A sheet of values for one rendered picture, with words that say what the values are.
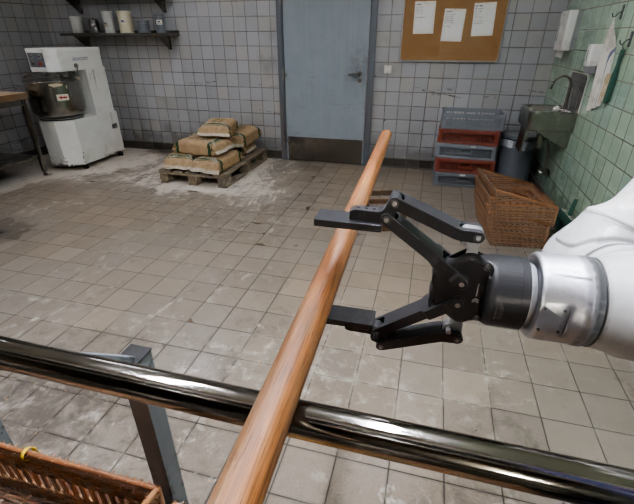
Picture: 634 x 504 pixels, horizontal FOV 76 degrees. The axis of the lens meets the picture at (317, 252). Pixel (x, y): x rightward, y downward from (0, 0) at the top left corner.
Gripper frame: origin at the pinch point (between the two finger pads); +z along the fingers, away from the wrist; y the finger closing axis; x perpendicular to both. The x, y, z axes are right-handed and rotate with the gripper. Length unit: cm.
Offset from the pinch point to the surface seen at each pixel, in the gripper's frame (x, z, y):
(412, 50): 465, 10, -9
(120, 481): -4, 37, 47
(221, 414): -18.8, 4.8, 3.6
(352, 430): -18.4, -5.8, 2.7
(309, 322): -10.9, -0.5, -0.7
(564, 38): 406, -122, -22
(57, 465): -4, 51, 48
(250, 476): -25.7, -0.9, -0.8
